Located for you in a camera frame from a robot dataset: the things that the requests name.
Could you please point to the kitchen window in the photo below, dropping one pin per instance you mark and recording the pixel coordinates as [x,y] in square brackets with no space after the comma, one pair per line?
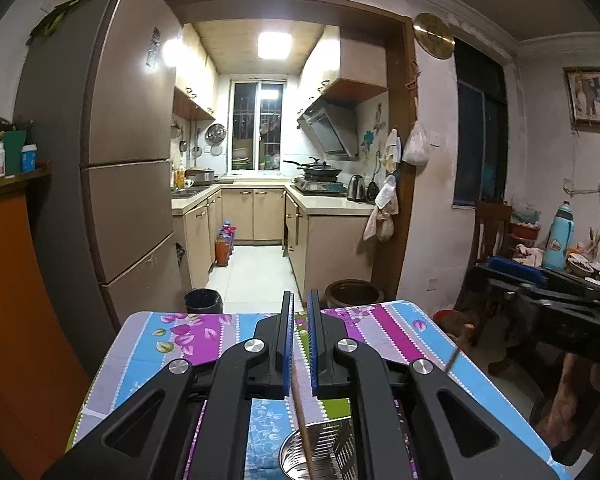
[256,125]

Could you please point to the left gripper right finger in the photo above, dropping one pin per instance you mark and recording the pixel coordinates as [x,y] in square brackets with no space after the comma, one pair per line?
[411,420]

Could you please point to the white plastic bag hanging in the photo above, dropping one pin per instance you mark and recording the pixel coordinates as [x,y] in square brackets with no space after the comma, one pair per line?
[416,151]

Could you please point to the framed elephant picture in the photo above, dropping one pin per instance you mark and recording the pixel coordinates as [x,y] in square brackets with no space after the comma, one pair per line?
[583,88]

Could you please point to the wooden chopstick one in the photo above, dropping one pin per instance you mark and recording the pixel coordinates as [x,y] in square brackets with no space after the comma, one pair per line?
[301,419]

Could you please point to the beige kitchen base cabinets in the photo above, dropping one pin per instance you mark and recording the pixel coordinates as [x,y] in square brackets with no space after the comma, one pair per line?
[322,235]

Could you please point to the light blue thermos bottle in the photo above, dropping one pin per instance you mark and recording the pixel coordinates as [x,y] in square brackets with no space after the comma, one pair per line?
[559,238]

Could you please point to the wooden chopstick two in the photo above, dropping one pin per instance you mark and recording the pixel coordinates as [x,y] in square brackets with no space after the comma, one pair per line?
[456,353]

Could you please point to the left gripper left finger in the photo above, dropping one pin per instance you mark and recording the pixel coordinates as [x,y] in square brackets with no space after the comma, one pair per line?
[190,421]

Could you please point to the steel electric kettle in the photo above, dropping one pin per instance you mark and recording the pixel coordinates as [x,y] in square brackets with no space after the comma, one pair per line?
[356,188]

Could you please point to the dark room window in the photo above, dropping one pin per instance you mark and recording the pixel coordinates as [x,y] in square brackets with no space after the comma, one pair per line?
[482,146]

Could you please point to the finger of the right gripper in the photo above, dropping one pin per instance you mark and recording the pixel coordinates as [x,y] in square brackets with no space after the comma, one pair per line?
[517,270]
[500,289]

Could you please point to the gold round wall clock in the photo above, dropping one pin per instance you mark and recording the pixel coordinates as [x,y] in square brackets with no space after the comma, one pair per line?
[434,36]

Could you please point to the person's right hand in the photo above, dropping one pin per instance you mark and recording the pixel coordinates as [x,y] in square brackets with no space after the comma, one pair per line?
[559,425]

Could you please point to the hanging kitchen towel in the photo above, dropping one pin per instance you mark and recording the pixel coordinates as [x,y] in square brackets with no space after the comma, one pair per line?
[386,205]

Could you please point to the black trash bin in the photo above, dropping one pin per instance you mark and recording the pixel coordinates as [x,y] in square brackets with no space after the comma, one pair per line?
[203,301]

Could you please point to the orange wooden cabinet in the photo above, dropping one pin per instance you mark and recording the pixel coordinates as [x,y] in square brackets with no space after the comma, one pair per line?
[42,382]

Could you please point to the brown refrigerator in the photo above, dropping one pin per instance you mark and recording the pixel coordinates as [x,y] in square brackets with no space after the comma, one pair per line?
[98,98]

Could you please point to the blue perforated utensil holder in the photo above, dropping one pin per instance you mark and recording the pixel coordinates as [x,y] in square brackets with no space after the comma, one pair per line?
[332,446]

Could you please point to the black wok on stove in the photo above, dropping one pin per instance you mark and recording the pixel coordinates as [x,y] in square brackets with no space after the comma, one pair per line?
[317,171]

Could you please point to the cluttered wooden side table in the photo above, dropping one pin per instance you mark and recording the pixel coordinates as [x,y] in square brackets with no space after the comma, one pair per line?
[560,285]

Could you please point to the colourful floral tablecloth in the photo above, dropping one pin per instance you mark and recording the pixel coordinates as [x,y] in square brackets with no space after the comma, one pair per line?
[398,330]

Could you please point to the range hood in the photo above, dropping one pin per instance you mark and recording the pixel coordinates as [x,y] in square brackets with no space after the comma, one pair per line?
[332,128]

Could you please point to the dark wooden chair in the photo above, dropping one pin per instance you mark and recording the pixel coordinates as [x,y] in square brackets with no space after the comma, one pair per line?
[491,225]

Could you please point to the blue lidded cup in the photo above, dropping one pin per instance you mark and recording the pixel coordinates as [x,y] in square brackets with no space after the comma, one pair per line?
[28,158]

